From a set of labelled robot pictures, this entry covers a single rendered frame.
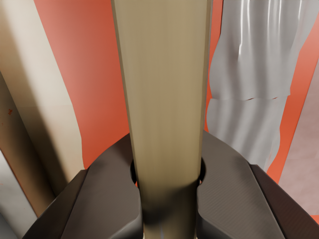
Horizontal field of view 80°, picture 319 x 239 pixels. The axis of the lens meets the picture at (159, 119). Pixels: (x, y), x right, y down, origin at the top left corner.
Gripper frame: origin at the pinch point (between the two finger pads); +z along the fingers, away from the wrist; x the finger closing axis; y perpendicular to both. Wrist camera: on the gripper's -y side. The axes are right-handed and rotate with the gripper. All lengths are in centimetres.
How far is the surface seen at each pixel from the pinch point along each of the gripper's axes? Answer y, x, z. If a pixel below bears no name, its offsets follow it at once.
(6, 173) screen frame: 5.1, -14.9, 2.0
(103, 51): -4.6, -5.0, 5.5
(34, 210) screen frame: 10.4, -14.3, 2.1
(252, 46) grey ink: -4.4, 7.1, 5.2
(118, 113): 1.1, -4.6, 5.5
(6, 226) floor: 161, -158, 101
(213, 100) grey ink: 0.2, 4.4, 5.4
